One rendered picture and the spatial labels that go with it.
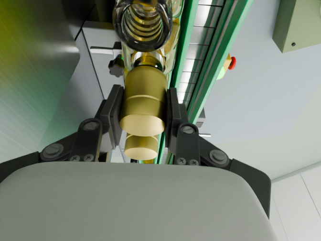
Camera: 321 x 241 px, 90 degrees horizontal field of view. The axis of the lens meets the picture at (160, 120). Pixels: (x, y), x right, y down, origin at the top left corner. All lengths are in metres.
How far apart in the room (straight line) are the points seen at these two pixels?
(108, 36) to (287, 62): 0.58
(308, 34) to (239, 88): 0.27
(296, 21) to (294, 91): 0.38
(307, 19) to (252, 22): 0.12
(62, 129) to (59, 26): 0.16
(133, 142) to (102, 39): 0.30
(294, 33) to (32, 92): 0.55
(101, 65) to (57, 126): 0.21
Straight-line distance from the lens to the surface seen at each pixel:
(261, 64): 0.68
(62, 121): 0.33
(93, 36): 0.42
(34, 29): 0.23
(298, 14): 0.53
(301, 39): 0.58
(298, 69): 0.77
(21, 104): 0.21
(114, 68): 0.28
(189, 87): 0.49
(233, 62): 0.56
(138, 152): 0.16
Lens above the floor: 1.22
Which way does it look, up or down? 34 degrees down
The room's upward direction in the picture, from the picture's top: 179 degrees counter-clockwise
